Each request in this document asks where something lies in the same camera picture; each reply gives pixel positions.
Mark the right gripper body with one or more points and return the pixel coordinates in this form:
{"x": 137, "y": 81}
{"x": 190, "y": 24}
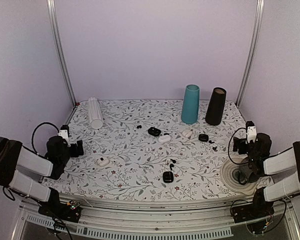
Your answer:
{"x": 241, "y": 150}

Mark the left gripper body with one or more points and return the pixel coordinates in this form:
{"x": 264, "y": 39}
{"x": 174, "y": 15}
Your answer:
{"x": 75, "y": 153}

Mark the black round earbud case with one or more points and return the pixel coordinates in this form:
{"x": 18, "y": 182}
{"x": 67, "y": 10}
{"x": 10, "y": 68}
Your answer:
{"x": 168, "y": 177}

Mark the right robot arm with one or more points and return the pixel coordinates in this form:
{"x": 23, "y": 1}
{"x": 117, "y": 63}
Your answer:
{"x": 265, "y": 197}

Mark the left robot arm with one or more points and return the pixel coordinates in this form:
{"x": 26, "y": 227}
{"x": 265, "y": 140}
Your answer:
{"x": 14, "y": 154}

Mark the white case with black earbud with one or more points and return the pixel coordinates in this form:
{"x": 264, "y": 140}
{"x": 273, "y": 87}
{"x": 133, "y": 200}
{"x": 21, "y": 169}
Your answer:
{"x": 102, "y": 161}

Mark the small black earbud case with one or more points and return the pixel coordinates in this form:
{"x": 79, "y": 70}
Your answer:
{"x": 203, "y": 137}

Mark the beige earbud case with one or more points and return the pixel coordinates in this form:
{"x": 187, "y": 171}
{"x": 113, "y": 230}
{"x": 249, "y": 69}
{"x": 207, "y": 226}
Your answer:
{"x": 187, "y": 133}

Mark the white oval earbud case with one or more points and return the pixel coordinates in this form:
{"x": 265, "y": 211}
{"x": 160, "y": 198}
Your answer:
{"x": 164, "y": 138}

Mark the open black earbud case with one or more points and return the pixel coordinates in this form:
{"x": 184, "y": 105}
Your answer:
{"x": 154, "y": 131}

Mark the beige ribbed plate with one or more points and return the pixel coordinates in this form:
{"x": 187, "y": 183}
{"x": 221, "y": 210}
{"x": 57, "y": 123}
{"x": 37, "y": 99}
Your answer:
{"x": 227, "y": 178}

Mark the dark grey mug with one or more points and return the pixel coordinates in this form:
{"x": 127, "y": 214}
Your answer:
{"x": 244, "y": 173}

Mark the white ribbed vase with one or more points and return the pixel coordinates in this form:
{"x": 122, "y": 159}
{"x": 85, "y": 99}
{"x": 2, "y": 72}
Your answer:
{"x": 94, "y": 113}

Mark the black vase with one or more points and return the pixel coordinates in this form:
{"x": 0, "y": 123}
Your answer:
{"x": 216, "y": 106}

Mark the floral table mat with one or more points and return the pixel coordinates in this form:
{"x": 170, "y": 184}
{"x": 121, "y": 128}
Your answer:
{"x": 135, "y": 174}

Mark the teal vase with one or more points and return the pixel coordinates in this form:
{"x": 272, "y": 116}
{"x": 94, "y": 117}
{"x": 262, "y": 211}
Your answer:
{"x": 190, "y": 107}

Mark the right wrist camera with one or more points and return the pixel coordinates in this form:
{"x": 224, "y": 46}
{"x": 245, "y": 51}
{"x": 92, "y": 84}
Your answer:
{"x": 251, "y": 132}

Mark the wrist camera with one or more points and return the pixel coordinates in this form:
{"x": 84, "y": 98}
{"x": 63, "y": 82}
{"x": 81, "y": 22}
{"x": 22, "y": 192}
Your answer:
{"x": 64, "y": 132}
{"x": 251, "y": 132}

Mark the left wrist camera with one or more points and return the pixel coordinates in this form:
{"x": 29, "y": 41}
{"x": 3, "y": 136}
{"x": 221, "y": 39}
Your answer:
{"x": 64, "y": 132}

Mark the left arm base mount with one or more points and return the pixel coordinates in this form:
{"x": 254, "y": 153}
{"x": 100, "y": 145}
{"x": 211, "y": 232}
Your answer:
{"x": 54, "y": 208}

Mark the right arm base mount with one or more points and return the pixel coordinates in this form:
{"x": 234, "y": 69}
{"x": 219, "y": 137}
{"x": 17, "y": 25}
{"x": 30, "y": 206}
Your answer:
{"x": 258, "y": 208}

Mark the front aluminium rail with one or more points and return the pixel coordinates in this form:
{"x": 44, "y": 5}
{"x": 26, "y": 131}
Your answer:
{"x": 208, "y": 219}

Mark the right aluminium frame post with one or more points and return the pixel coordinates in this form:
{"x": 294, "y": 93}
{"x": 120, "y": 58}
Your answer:
{"x": 257, "y": 24}

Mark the aluminium frame post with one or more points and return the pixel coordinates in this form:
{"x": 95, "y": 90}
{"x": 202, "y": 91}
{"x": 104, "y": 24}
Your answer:
{"x": 257, "y": 24}
{"x": 52, "y": 13}

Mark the left aluminium frame post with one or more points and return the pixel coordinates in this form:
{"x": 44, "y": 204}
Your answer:
{"x": 52, "y": 13}

